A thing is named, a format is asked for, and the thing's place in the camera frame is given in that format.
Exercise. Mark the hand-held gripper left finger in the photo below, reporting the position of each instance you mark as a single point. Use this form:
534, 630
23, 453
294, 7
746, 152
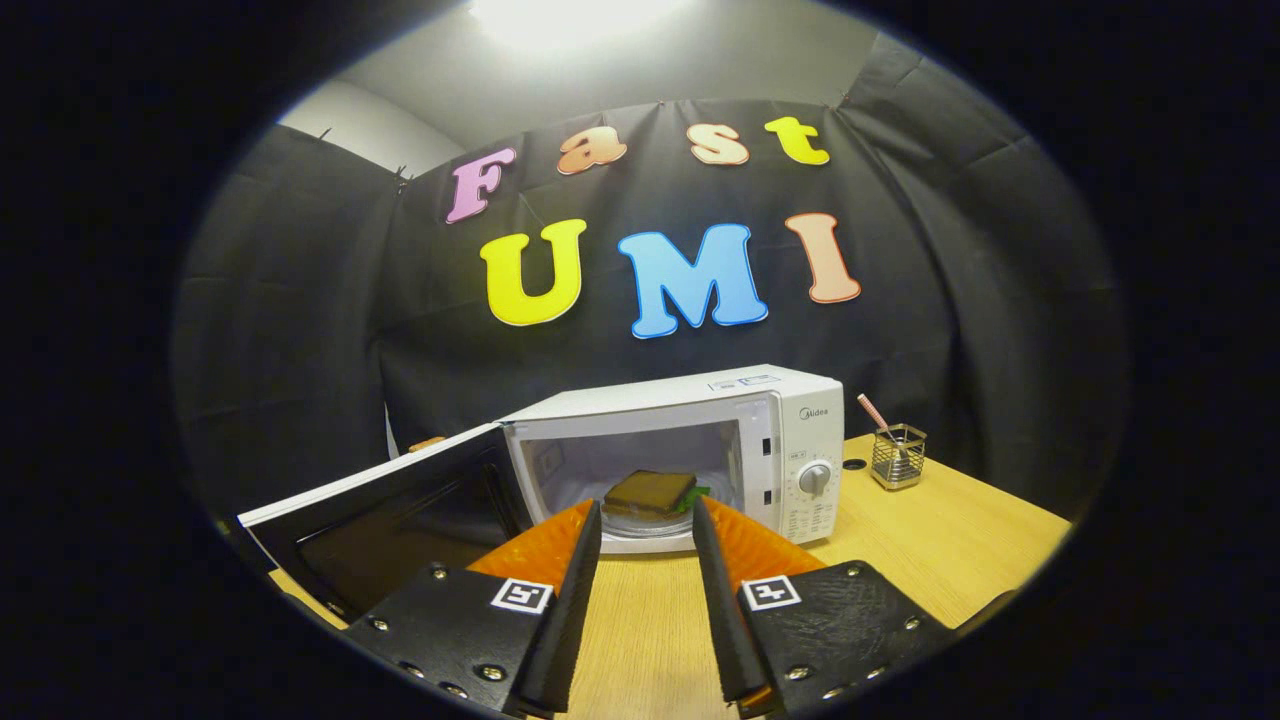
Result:
565, 620

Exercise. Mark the black backdrop cloth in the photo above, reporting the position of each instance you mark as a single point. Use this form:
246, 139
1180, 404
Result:
950, 300

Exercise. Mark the white microwave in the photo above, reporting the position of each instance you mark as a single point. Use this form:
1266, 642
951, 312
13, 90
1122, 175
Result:
700, 395

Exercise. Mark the brown bread lettuce sandwich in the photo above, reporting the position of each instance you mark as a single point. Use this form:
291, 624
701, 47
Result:
648, 492

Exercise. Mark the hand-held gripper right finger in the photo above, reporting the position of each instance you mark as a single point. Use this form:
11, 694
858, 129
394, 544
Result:
722, 620

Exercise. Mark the pink striped straw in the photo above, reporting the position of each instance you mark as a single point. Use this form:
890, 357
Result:
872, 412

